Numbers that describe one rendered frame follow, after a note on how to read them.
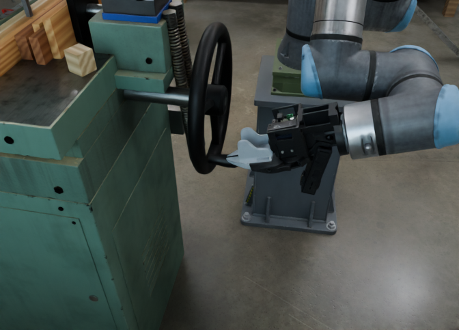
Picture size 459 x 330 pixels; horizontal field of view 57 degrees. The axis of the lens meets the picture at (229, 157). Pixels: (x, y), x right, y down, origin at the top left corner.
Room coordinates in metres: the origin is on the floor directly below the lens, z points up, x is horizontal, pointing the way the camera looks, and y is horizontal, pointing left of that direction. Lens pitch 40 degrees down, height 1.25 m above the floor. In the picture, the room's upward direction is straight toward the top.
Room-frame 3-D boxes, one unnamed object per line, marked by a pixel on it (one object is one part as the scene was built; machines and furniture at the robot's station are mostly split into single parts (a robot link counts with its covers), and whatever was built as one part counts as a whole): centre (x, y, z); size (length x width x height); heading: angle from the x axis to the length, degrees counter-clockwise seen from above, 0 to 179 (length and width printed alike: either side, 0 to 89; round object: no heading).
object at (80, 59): (0.64, 0.25, 0.92); 0.03 x 0.03 x 0.04; 55
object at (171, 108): (0.99, 0.18, 0.58); 0.12 x 0.08 x 0.08; 79
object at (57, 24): (0.79, 0.29, 0.94); 0.22 x 0.02 x 0.08; 169
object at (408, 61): (0.64, -0.30, 0.88); 0.12 x 0.12 x 0.09; 79
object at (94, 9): (0.78, 0.24, 0.95); 0.09 x 0.07 x 0.09; 169
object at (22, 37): (0.77, 0.34, 0.92); 0.19 x 0.02 x 0.04; 169
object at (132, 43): (0.77, 0.17, 0.92); 0.15 x 0.13 x 0.09; 169
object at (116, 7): (0.77, 0.16, 0.99); 0.13 x 0.11 x 0.06; 169
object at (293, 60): (1.23, -0.25, 0.68); 0.19 x 0.19 x 0.10
